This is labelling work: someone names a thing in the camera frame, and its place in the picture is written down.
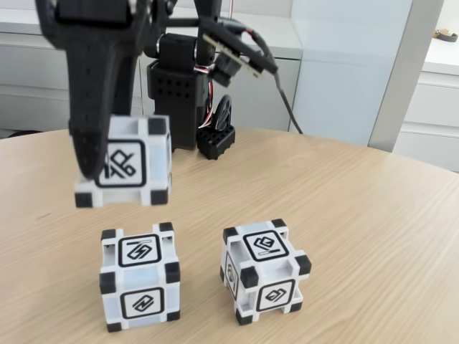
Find white cube crossed symbol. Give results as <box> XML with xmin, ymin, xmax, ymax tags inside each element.
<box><xmin>74</xmin><ymin>114</ymin><xmax>174</xmax><ymax>209</ymax></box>

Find white cube layered symbol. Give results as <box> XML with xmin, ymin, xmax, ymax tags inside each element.
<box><xmin>222</xmin><ymin>219</ymin><xmax>313</xmax><ymax>326</ymax></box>

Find white low cabinet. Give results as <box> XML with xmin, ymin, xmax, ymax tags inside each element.
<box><xmin>0</xmin><ymin>19</ymin><xmax>303</xmax><ymax>140</ymax></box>

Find black round clamp knob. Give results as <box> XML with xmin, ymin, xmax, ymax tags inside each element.
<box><xmin>214</xmin><ymin>94</ymin><xmax>235</xmax><ymax>132</ymax></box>

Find white cube lightning symbol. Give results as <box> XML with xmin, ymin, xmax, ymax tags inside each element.
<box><xmin>99</xmin><ymin>221</ymin><xmax>181</xmax><ymax>333</ymax></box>

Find grey metal column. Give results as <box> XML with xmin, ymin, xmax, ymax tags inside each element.
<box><xmin>366</xmin><ymin>0</ymin><xmax>448</xmax><ymax>156</ymax></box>

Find white drawer unit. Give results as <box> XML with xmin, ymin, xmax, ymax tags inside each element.
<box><xmin>393</xmin><ymin>35</ymin><xmax>459</xmax><ymax>172</ymax></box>

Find red white servo cable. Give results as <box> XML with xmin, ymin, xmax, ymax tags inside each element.
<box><xmin>195</xmin><ymin>64</ymin><xmax>219</xmax><ymax>130</ymax></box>

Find camera board on black mount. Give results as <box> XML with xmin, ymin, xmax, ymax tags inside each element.
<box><xmin>202</xmin><ymin>18</ymin><xmax>279</xmax><ymax>87</ymax></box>

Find black camera cable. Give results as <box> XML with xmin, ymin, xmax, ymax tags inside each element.
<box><xmin>243</xmin><ymin>29</ymin><xmax>304</xmax><ymax>135</ymax></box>

